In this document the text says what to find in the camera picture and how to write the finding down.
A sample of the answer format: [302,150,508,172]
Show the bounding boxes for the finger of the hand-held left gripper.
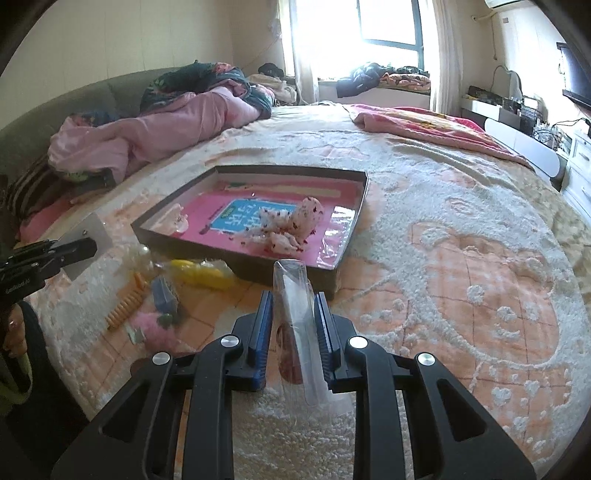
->
[44,237,99,276]

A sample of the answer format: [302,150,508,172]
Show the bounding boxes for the shallow black box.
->
[131,165,371,297]

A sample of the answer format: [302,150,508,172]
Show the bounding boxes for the blue hair clip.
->
[151,276,180,315]

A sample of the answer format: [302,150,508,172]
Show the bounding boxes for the clear bag of pearl accessory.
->
[121,244,156,278]

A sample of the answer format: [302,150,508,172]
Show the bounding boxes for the white desk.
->
[461,85,570,191]

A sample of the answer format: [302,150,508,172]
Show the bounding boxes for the yellow hair clip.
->
[168,258,237,291]

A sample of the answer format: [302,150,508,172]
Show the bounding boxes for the white cabinet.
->
[560,128,591,219]

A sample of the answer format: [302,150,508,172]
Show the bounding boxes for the pink book with blue label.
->
[177,179,357,269]

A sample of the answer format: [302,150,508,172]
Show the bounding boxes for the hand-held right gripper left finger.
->
[51,290,274,480]

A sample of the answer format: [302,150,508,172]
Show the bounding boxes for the pink fluffy hair accessory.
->
[133,311,182,349]

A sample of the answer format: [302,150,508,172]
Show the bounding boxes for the pink printed blanket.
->
[343,103,537,172]

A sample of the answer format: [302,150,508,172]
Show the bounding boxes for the pink quilt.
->
[47,87,260,184]

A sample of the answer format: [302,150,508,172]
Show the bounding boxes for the cream clothes pile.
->
[248,73,297,106]

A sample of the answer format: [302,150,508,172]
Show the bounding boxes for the black television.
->
[556,41,591,110]

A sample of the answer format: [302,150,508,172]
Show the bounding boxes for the person's left hand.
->
[1,308,25,357]

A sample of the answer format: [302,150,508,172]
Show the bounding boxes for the colourful windowsill blanket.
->
[380,68,433,91]

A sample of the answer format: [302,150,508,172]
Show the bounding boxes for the clear plastic packet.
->
[272,259,352,418]

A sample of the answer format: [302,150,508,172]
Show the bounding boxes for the table mirror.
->
[491,64,525,100]

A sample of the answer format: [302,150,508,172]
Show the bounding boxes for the dark jacket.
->
[335,61,394,99]

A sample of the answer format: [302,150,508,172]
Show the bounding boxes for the orange spiral hair tie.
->
[106,271,149,331]

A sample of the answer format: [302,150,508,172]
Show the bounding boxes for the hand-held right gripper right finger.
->
[313,292,537,480]

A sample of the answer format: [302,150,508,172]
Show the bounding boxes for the window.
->
[294,0,424,62]

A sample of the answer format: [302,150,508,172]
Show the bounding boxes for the sheer white curtain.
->
[276,0,320,105]
[421,0,463,114]

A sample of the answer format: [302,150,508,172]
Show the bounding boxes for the cream peach patterned blanket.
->
[18,104,591,480]

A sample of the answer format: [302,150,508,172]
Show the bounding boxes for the dark floral quilt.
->
[139,61,274,117]

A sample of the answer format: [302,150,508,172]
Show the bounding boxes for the person's left forearm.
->
[0,300,88,430]

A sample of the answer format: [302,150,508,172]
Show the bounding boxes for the clear plastic wrap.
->
[318,207,357,269]

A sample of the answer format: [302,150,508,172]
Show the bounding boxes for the grey green headboard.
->
[0,67,188,178]

